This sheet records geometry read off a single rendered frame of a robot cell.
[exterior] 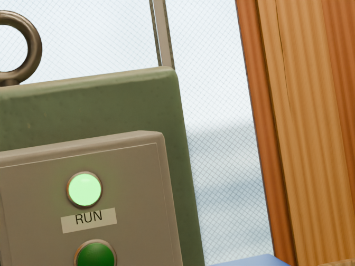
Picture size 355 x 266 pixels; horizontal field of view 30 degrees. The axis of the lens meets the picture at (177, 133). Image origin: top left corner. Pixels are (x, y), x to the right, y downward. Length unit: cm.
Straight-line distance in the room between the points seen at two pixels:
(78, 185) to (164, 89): 11
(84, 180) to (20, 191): 3
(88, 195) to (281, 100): 142
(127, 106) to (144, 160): 7
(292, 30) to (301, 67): 10
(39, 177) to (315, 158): 145
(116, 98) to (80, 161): 8
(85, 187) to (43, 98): 9
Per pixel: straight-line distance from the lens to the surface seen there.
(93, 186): 36
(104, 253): 37
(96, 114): 43
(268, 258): 134
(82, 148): 37
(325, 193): 180
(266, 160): 177
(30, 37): 53
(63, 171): 37
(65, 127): 43
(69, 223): 37
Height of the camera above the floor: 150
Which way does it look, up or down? 3 degrees down
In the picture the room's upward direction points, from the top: 8 degrees counter-clockwise
